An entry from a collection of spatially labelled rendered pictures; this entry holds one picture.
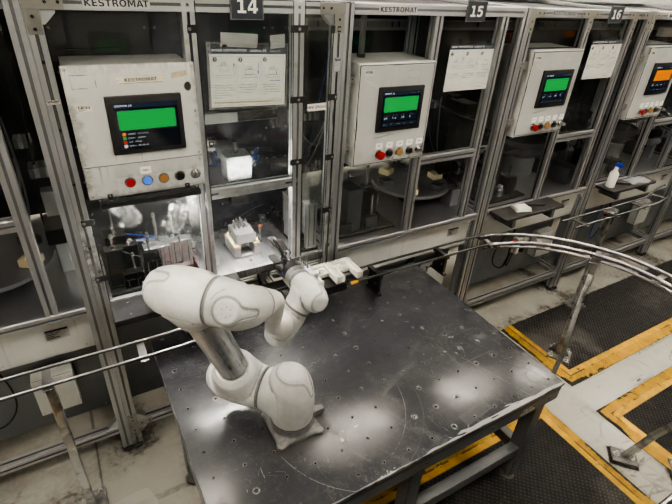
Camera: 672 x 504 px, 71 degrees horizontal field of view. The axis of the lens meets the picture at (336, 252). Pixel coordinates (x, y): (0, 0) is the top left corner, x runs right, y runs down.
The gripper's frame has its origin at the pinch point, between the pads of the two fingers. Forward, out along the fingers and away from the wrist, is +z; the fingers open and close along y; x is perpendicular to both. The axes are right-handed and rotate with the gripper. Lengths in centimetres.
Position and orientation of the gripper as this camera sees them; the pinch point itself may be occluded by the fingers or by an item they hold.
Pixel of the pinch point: (273, 249)
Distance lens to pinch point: 197.1
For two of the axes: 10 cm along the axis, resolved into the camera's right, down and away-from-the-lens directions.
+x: -8.7, 2.1, -4.5
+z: -4.9, -4.8, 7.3
